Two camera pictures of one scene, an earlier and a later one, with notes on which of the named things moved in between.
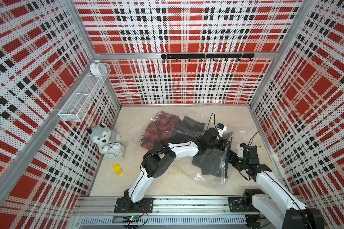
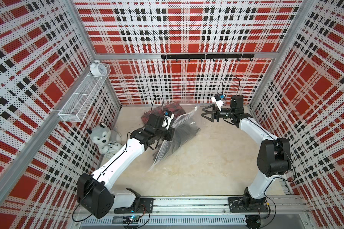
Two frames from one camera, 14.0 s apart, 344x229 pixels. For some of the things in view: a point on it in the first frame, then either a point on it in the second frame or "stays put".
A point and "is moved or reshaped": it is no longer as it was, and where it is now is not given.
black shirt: (187, 130) is moved or reshaped
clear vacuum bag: (210, 159) to (186, 126)
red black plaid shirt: (160, 128) is moved or reshaped
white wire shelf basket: (75, 108) stays put
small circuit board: (132, 219) stays put
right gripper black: (234, 156) to (212, 119)
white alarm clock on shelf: (97, 68) stays put
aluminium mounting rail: (162, 205) stays put
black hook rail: (208, 56) stays put
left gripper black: (223, 144) to (169, 131)
